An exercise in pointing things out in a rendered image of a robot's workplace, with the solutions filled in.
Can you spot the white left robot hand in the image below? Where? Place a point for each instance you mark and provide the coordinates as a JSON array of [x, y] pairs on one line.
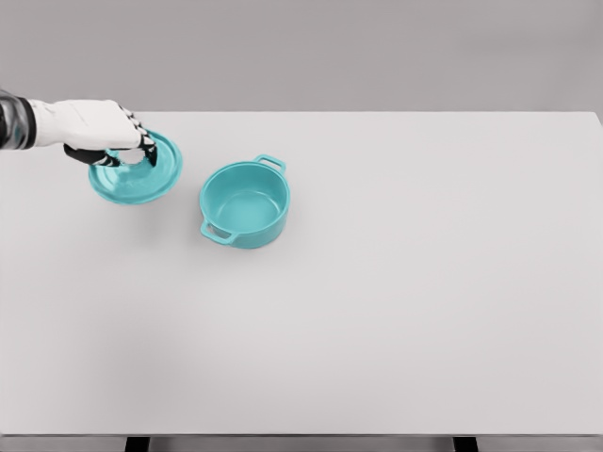
[[96, 123]]

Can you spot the teal pot lid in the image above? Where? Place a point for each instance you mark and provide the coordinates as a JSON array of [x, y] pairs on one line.
[[136, 181]]

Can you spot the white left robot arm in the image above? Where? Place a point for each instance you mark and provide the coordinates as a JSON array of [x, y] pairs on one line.
[[28, 123]]

